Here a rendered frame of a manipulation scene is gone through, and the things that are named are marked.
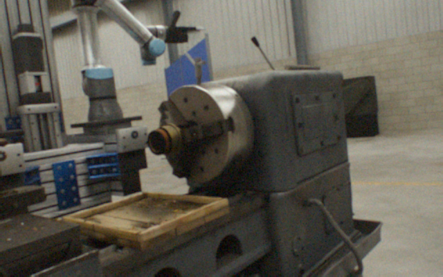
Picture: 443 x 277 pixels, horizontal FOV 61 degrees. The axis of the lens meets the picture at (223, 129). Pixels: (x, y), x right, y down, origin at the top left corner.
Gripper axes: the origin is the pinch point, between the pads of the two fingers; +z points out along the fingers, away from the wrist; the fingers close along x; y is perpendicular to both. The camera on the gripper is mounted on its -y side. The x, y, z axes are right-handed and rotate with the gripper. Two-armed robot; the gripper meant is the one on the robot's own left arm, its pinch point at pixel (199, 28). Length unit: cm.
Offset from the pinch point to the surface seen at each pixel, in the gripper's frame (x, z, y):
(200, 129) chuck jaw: 88, -42, 36
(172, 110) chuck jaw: 74, -45, 32
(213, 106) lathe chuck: 87, -37, 30
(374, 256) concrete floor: 18, 115, 157
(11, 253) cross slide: 121, -91, 46
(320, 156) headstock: 81, 9, 55
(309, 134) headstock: 84, 2, 45
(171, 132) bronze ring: 85, -50, 37
